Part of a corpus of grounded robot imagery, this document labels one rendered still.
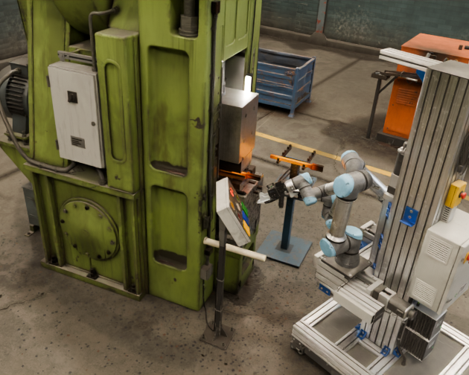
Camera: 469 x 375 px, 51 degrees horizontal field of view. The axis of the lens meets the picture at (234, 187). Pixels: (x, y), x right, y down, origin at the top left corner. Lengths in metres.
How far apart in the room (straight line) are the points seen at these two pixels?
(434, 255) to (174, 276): 1.83
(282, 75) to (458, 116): 4.75
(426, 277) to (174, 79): 1.83
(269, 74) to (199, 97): 4.34
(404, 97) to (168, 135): 4.07
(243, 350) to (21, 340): 1.53
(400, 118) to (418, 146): 4.03
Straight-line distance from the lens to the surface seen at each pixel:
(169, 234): 3.56
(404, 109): 6.69
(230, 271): 3.82
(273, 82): 7.20
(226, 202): 2.79
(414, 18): 10.66
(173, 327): 3.70
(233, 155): 3.25
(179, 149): 3.17
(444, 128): 2.65
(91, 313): 3.87
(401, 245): 2.99
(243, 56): 3.45
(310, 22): 11.39
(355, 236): 2.93
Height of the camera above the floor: 2.68
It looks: 30 degrees down
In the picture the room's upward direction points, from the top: 4 degrees clockwise
